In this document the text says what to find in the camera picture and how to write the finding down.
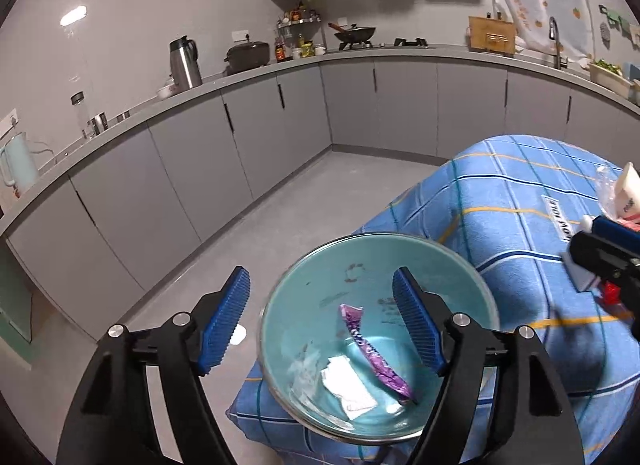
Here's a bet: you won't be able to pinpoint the wooden cutting board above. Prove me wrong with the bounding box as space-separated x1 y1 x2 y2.
467 15 517 56

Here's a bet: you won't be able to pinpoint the black wok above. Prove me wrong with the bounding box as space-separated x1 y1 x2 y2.
327 22 377 44

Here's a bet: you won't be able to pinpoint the white pink carton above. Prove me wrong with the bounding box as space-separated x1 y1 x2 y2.
611 162 640 232

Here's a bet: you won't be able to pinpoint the steel thermos jug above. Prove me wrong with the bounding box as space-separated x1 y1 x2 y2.
168 36 203 91

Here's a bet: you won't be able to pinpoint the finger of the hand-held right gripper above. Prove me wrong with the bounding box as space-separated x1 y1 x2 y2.
561 231 640 293
580 214 640 246

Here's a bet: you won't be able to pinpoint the metal spice rack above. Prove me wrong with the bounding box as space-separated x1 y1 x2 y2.
276 1 322 28

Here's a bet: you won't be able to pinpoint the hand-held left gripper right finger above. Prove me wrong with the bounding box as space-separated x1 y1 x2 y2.
391 266 586 465

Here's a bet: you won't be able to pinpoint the clear plastic wrapper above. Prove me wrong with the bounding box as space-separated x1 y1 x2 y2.
594 165 623 220

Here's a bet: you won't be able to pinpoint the teal glass bowl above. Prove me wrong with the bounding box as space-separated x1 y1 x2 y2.
257 232 501 446

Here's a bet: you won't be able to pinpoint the light blue kettle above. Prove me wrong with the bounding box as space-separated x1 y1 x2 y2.
0 132 41 191

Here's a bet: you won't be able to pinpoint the blue plaid cloth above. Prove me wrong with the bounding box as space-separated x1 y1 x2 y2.
225 134 640 465

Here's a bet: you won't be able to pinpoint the grey kitchen counter cabinets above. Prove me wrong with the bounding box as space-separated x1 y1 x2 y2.
0 45 640 361

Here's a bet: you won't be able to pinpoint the black rice cooker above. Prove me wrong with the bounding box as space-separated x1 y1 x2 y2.
224 41 271 77

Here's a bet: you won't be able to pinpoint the fruit print curtain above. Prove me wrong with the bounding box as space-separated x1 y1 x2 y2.
482 0 596 61

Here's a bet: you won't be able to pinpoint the steel kitchen faucet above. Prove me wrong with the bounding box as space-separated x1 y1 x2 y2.
548 16 568 70

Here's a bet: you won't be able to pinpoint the purple snack wrapper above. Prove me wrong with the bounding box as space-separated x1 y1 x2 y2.
339 303 418 407

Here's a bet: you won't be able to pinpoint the gas stove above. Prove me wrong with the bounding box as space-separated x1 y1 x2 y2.
339 38 431 51

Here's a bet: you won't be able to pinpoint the white paper piece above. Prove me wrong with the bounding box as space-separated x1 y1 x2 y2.
320 355 379 422

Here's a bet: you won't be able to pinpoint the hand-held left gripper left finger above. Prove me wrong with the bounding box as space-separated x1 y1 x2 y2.
55 266 251 465

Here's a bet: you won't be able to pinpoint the green glass panel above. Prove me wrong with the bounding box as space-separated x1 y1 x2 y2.
0 240 36 361

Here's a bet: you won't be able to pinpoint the clear glass jar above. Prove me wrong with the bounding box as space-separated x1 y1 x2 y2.
70 92 93 141

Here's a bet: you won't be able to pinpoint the hanging wall rack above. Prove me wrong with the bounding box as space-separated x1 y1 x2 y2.
598 4 640 48

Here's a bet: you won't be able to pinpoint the white basin with vegetables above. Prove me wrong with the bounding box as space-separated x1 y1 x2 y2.
587 59 630 93

